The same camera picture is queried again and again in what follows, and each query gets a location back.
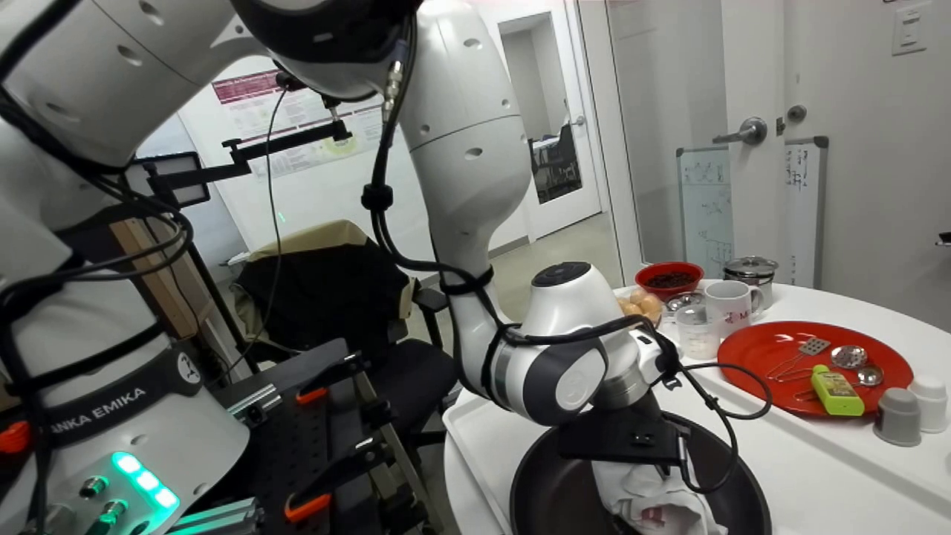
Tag black frying pan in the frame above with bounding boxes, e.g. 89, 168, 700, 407
509, 411, 773, 535

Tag white towel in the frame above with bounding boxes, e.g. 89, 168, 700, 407
593, 459, 730, 535

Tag office chair with black jacket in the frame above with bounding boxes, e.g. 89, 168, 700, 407
229, 219, 459, 450

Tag white door with window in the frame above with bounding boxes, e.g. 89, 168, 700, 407
496, 10, 604, 240

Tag bowl of eggs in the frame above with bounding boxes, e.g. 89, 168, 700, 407
616, 288, 665, 328

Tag black clamp with orange tip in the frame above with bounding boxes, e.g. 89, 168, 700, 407
294, 352, 372, 406
284, 437, 396, 523

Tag red bowl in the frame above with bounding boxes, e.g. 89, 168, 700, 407
635, 262, 705, 302

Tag clear measuring cup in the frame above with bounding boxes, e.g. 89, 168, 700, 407
674, 305, 722, 361

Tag whiteboard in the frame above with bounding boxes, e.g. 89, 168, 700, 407
675, 136, 830, 290

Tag white mug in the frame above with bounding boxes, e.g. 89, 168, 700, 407
704, 280, 765, 340

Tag steel pot with lid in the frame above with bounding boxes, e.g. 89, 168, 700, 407
723, 256, 780, 310

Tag red plate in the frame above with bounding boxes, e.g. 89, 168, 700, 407
717, 320, 915, 419

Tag wooden board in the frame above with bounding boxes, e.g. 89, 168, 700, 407
110, 218, 203, 344

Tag small metal slotted spatula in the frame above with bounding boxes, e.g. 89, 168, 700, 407
765, 337, 832, 382

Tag grey shaker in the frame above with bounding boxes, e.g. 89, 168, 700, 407
873, 387, 923, 447

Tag white shaker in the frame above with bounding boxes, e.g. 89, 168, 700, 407
908, 374, 950, 435

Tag black cable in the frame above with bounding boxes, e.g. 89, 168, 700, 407
223, 88, 292, 380

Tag wall poster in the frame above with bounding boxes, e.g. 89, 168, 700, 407
211, 69, 389, 181

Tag camera on mount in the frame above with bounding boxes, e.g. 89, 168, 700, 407
121, 117, 354, 210

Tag silver door handle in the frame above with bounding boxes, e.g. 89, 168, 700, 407
712, 117, 769, 146

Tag white switch plate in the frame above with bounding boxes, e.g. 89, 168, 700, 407
891, 2, 931, 57

